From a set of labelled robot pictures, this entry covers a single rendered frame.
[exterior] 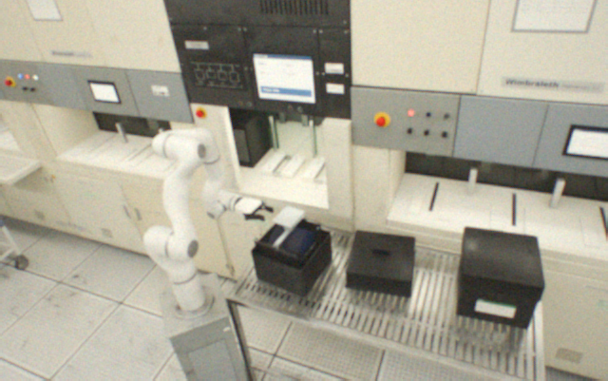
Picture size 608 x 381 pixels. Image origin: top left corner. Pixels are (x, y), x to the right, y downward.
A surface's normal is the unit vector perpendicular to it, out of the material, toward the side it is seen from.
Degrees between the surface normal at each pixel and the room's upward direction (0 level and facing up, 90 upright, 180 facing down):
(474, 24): 90
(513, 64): 90
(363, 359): 0
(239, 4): 90
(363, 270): 0
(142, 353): 0
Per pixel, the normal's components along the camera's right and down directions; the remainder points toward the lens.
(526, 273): -0.08, -0.82
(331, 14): -0.38, 0.55
